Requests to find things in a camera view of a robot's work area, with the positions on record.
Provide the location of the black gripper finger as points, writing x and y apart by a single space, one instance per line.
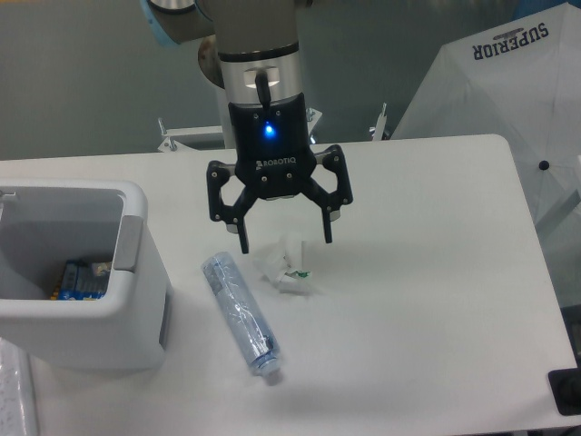
333 160
217 175

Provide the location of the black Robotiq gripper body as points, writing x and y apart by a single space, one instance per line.
276 167

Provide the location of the white paper wrapper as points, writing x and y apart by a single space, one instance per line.
281 264

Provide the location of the crushed clear plastic bottle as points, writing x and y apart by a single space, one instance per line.
254 337

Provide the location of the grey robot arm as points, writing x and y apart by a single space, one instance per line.
257 46

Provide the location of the white plastic trash can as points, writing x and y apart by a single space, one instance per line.
47 222

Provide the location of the blue snack package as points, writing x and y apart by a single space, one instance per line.
82 281

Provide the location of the white Superior umbrella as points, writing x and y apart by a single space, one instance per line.
520 80

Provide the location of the black device at corner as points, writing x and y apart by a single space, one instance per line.
565 387

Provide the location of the white metal mounting frame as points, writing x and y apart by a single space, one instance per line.
199 138

